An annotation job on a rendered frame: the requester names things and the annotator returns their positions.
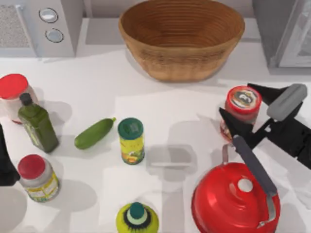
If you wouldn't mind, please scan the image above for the red jar with printed lid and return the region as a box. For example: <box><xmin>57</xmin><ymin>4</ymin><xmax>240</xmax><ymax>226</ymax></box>
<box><xmin>220</xmin><ymin>85</ymin><xmax>263</xmax><ymax>142</ymax></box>

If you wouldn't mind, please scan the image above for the glass cabinet door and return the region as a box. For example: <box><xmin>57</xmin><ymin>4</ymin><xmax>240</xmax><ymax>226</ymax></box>
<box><xmin>278</xmin><ymin>0</ymin><xmax>311</xmax><ymax>68</ymax></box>

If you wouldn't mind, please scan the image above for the grey cabinet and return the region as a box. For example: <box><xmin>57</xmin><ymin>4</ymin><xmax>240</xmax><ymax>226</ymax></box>
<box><xmin>251</xmin><ymin>0</ymin><xmax>311</xmax><ymax>69</ymax></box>

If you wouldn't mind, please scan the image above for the brown woven basket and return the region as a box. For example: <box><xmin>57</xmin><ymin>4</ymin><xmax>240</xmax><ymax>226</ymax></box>
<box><xmin>118</xmin><ymin>0</ymin><xmax>245</xmax><ymax>82</ymax></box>

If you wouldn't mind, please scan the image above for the yellow can with green lid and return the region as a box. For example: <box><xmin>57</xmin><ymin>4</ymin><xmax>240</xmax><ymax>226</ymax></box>
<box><xmin>117</xmin><ymin>117</ymin><xmax>145</xmax><ymax>166</ymax></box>

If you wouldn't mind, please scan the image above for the yellow-green bottle with teal cap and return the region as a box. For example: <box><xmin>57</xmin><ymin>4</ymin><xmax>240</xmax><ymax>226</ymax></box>
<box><xmin>115</xmin><ymin>201</ymin><xmax>160</xmax><ymax>233</ymax></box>

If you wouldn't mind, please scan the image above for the green cucumber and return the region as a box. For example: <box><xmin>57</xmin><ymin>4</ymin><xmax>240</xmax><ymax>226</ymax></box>
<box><xmin>74</xmin><ymin>117</ymin><xmax>117</xmax><ymax>150</ymax></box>

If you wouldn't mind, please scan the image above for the pale microwave oven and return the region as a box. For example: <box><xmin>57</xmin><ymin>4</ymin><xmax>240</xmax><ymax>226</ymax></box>
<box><xmin>0</xmin><ymin>0</ymin><xmax>85</xmax><ymax>58</ymax></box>

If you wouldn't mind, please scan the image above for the dark green bottle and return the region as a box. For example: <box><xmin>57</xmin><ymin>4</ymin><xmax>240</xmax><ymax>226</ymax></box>
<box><xmin>17</xmin><ymin>93</ymin><xmax>60</xmax><ymax>153</ymax></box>

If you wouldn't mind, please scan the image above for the round microwave knob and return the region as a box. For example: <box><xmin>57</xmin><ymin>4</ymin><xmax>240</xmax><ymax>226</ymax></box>
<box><xmin>45</xmin><ymin>27</ymin><xmax>65</xmax><ymax>44</ymax></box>
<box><xmin>38</xmin><ymin>7</ymin><xmax>59</xmax><ymax>24</ymax></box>

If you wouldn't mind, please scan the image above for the grey jar with red lid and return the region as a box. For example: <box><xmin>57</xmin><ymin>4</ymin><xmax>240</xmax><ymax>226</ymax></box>
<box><xmin>17</xmin><ymin>154</ymin><xmax>60</xmax><ymax>203</ymax></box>

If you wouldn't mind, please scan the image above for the white jar with red lid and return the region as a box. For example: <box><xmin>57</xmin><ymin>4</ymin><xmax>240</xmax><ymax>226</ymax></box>
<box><xmin>0</xmin><ymin>73</ymin><xmax>39</xmax><ymax>125</ymax></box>

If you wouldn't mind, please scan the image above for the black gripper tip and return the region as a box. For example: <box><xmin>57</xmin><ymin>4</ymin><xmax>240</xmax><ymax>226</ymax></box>
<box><xmin>0</xmin><ymin>123</ymin><xmax>21</xmax><ymax>188</ymax></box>

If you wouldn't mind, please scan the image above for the red kettle with grey handle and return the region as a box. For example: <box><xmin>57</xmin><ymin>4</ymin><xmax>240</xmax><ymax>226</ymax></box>
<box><xmin>191</xmin><ymin>135</ymin><xmax>282</xmax><ymax>233</ymax></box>

